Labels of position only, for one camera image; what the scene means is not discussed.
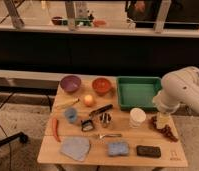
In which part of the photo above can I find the black sponge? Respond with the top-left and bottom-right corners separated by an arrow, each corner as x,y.
136,145 -> 161,158

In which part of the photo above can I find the blue grey cloth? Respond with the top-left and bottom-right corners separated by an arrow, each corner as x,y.
60,136 -> 91,162

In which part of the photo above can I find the orange round fruit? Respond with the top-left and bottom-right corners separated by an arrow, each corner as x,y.
84,95 -> 94,107

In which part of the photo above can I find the dark red grape bunch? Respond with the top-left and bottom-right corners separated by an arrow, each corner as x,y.
151,116 -> 178,142

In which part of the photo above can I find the blue small cup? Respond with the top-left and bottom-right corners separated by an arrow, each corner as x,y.
64,107 -> 78,123

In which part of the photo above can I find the white plastic cup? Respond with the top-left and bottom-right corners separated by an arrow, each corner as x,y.
129,108 -> 146,128

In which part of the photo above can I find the silver metal fork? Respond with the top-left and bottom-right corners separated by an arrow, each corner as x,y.
93,134 -> 122,139

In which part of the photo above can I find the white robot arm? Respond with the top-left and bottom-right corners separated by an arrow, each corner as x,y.
152,66 -> 199,129

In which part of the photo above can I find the wooden table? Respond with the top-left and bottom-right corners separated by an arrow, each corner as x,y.
38,78 -> 188,168

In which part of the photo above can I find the green plastic tray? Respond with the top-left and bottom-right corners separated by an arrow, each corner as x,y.
116,76 -> 161,111

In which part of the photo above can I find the red bowl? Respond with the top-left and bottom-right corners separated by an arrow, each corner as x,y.
92,77 -> 112,95

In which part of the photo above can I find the purple bowl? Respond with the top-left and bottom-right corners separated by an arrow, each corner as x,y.
60,75 -> 81,93

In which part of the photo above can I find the red chili pepper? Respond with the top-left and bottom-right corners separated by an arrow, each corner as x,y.
52,118 -> 61,142

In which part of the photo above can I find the blue sponge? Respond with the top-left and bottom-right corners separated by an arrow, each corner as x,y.
107,142 -> 129,156

